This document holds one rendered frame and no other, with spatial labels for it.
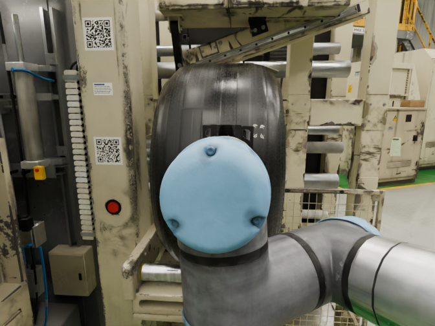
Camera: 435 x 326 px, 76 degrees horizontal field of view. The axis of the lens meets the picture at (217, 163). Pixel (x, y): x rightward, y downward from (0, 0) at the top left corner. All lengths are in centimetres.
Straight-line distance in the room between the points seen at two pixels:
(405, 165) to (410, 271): 524
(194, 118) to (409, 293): 44
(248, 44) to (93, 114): 61
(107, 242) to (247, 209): 75
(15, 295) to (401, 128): 505
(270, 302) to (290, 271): 3
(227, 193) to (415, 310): 16
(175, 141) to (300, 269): 37
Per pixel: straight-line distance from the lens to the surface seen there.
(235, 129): 33
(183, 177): 18
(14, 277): 92
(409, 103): 544
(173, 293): 81
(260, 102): 59
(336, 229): 31
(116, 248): 90
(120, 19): 79
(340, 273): 29
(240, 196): 18
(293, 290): 26
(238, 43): 113
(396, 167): 535
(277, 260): 26
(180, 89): 62
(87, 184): 87
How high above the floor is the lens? 135
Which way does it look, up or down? 13 degrees down
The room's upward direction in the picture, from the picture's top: straight up
